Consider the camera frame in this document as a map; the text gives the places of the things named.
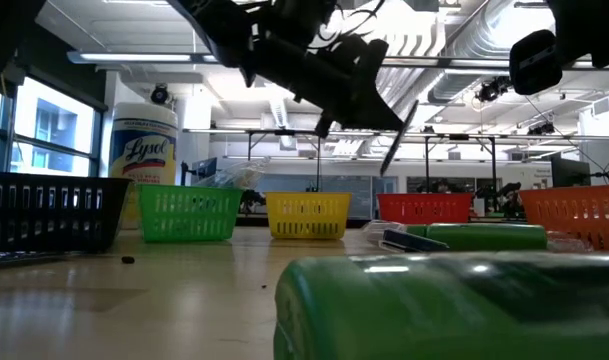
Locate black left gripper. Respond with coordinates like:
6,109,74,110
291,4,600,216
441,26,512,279
241,0,406,140

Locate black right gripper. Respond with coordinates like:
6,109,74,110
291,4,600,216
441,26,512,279
508,0,609,96

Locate blue disposable razor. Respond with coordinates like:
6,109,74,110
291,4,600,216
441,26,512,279
378,228,450,254

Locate green travel shampoo bottle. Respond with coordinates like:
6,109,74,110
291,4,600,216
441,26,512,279
406,222,549,252
272,252,609,360

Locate red and blue toothbrush pack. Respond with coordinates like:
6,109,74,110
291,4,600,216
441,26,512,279
546,230,593,254

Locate yellow plastic basket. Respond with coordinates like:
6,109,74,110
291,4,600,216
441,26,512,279
264,191,354,241

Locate red plastic basket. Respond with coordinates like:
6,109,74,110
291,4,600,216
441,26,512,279
375,192,476,227

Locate orange plastic basket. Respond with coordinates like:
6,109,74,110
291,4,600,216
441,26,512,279
518,184,609,252

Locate green plastic basket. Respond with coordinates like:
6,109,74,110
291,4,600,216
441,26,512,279
137,184,246,245

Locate Lysol wipes canister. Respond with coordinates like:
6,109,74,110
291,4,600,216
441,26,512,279
108,102,179,224

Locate LED light bar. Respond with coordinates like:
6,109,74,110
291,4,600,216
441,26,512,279
66,49,609,70

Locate window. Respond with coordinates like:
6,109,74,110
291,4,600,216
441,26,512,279
0,74,108,177

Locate black plastic basket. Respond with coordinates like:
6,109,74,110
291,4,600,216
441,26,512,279
0,171,135,255

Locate black workstation frame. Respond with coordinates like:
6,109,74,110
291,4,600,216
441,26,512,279
245,128,323,190
422,131,498,194

